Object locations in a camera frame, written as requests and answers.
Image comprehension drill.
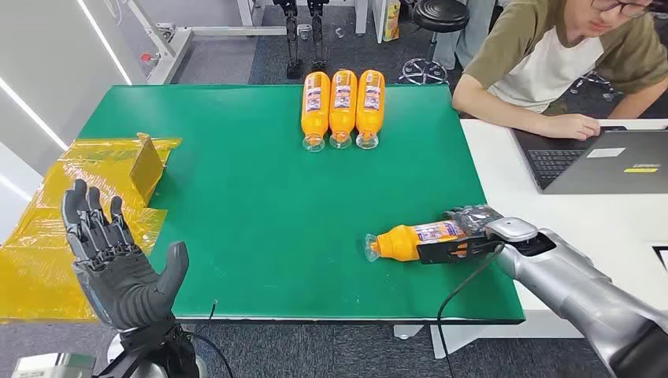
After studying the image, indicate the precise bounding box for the person's right hand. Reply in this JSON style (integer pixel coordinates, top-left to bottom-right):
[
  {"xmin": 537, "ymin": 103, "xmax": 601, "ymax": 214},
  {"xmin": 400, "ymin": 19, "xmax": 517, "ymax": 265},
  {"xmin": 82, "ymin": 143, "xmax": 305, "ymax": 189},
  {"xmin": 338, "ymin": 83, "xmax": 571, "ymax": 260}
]
[{"xmin": 542, "ymin": 113, "xmax": 602, "ymax": 142}]

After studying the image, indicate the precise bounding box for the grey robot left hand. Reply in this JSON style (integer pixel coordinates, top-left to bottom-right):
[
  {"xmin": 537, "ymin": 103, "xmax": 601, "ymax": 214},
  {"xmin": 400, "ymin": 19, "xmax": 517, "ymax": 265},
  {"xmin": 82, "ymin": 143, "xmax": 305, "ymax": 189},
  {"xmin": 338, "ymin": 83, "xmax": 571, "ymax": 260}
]
[{"xmin": 61, "ymin": 179, "xmax": 191, "ymax": 333}]

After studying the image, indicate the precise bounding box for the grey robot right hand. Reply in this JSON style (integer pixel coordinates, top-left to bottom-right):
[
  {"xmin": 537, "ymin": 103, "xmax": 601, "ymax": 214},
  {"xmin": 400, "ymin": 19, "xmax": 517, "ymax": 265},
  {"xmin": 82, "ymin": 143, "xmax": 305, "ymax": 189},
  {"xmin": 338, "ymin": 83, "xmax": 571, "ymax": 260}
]
[{"xmin": 416, "ymin": 205, "xmax": 505, "ymax": 265}]

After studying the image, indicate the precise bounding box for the orange juice bottle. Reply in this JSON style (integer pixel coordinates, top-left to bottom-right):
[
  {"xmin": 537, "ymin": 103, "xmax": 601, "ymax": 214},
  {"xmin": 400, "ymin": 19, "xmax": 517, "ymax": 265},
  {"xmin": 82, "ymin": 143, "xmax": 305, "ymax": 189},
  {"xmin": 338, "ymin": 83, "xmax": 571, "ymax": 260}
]
[
  {"xmin": 355, "ymin": 69, "xmax": 386, "ymax": 150},
  {"xmin": 364, "ymin": 221, "xmax": 471, "ymax": 264},
  {"xmin": 328, "ymin": 69, "xmax": 358, "ymax": 150},
  {"xmin": 301, "ymin": 71, "xmax": 332, "ymax": 154}
]

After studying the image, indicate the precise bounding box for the chrome chair base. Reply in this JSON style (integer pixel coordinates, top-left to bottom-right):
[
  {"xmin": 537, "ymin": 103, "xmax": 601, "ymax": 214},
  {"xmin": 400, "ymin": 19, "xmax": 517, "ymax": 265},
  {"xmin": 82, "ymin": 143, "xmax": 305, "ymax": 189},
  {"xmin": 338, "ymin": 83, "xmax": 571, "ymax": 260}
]
[{"xmin": 570, "ymin": 70, "xmax": 621, "ymax": 103}]

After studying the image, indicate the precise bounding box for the grey laptop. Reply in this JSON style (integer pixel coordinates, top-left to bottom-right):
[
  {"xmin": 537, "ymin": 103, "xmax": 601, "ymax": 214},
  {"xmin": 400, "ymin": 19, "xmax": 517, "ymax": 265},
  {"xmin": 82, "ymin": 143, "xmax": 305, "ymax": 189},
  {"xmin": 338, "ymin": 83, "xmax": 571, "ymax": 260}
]
[{"xmin": 511, "ymin": 126, "xmax": 668, "ymax": 195}]

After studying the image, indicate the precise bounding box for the person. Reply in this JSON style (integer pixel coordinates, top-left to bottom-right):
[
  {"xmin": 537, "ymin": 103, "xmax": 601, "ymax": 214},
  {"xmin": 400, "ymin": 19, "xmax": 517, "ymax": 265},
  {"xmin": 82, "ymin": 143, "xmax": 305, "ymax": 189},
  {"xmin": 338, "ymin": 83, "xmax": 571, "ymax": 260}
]
[
  {"xmin": 432, "ymin": 0, "xmax": 497, "ymax": 72},
  {"xmin": 451, "ymin": 0, "xmax": 668, "ymax": 142}
]

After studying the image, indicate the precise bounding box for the yellow plastic-wrapped cardboard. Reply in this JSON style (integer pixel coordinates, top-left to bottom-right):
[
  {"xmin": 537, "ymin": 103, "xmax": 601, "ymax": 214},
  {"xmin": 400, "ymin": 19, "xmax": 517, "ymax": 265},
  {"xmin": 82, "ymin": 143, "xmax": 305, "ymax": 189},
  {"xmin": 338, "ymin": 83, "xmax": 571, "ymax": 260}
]
[{"xmin": 0, "ymin": 132, "xmax": 183, "ymax": 322}]

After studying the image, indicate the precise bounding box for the white table foot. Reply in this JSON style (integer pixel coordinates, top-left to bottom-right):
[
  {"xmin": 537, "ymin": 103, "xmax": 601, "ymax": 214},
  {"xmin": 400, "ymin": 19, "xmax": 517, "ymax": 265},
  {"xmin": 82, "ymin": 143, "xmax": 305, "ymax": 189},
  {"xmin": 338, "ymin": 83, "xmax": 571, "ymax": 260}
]
[{"xmin": 393, "ymin": 309, "xmax": 581, "ymax": 361}]

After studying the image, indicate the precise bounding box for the green table mat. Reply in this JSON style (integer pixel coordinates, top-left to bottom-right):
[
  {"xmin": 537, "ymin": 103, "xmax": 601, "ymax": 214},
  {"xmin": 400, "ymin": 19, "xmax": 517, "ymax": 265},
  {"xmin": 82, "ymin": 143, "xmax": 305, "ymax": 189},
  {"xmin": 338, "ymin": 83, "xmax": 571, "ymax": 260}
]
[{"xmin": 78, "ymin": 84, "xmax": 526, "ymax": 325}]

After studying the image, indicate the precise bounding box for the black round stool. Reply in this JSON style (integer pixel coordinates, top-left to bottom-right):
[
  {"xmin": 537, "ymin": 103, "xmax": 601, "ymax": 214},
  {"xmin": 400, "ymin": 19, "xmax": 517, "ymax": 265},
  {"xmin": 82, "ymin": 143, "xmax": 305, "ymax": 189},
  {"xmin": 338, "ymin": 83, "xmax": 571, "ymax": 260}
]
[{"xmin": 399, "ymin": 0, "xmax": 471, "ymax": 87}]

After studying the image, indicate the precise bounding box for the yellow carton box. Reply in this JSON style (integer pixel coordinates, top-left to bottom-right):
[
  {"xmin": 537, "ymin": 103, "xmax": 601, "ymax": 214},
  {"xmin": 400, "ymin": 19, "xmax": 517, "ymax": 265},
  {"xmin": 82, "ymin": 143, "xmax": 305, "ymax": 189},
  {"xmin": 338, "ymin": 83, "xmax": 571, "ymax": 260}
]
[{"xmin": 383, "ymin": 0, "xmax": 403, "ymax": 43}]

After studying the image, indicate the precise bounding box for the black stand leg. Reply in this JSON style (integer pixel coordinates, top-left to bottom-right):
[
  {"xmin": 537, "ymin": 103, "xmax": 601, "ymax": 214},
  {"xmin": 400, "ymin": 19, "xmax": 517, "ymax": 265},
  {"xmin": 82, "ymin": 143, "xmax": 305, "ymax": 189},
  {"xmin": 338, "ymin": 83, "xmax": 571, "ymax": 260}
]
[
  {"xmin": 273, "ymin": 0, "xmax": 305, "ymax": 81},
  {"xmin": 307, "ymin": 0, "xmax": 329, "ymax": 72}
]

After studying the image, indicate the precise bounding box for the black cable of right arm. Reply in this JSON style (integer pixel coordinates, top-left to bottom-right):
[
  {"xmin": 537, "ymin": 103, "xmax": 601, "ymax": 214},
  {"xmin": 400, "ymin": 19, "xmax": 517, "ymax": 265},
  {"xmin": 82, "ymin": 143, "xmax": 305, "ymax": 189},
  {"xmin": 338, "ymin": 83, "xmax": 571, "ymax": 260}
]
[{"xmin": 436, "ymin": 242, "xmax": 507, "ymax": 378}]

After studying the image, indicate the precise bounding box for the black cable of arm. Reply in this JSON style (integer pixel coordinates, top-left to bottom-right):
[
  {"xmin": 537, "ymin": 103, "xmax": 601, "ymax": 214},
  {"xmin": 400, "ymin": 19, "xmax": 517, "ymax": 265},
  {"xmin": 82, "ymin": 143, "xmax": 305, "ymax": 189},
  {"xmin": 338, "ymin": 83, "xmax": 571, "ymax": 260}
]
[
  {"xmin": 436, "ymin": 242, "xmax": 507, "ymax": 378},
  {"xmin": 187, "ymin": 299, "xmax": 236, "ymax": 378}
]

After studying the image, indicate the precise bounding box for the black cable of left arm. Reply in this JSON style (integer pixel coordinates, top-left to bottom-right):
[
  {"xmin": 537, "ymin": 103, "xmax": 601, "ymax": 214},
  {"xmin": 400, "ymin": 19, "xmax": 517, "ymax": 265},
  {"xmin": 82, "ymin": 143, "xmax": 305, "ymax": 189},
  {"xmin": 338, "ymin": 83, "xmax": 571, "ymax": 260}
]
[{"xmin": 187, "ymin": 299, "xmax": 236, "ymax": 378}]

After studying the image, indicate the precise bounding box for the white metal frame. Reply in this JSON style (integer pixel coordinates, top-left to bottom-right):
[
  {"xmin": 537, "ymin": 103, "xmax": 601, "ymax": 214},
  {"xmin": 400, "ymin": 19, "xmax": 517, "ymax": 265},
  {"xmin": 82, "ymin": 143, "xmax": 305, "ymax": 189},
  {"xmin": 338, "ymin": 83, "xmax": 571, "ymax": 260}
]
[{"xmin": 124, "ymin": 0, "xmax": 314, "ymax": 86}]

